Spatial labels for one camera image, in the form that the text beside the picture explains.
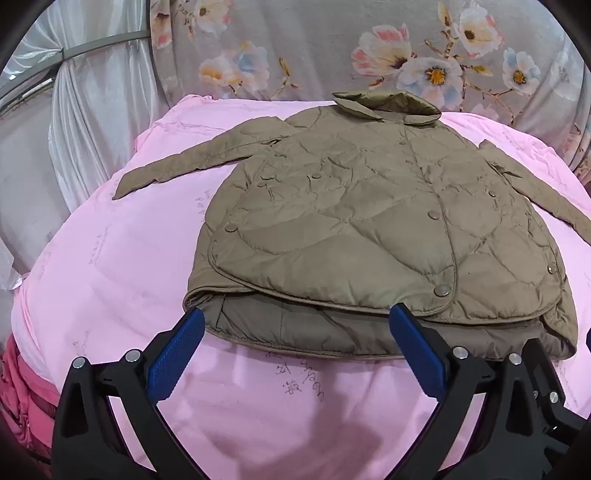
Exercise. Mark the grey metal rail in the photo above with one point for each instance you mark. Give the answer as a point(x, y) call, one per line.
point(101, 44)

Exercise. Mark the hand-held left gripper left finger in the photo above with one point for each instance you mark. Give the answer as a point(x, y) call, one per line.
point(178, 348)

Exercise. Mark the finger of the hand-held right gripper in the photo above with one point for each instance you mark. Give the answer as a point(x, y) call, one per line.
point(556, 401)

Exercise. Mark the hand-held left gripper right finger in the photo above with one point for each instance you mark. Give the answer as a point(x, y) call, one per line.
point(415, 350)

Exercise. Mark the olive quilted jacket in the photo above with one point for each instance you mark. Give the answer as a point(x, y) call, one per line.
point(346, 207)

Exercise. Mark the white satin curtain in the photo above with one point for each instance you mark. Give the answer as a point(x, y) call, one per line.
point(92, 134)

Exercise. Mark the pink printed bed sheet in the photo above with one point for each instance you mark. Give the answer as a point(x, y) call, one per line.
point(138, 254)

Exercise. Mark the grey floral cloth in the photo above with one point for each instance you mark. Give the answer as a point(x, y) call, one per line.
point(323, 46)

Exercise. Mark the red crumpled cloth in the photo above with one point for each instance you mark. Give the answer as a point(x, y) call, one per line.
point(25, 392)

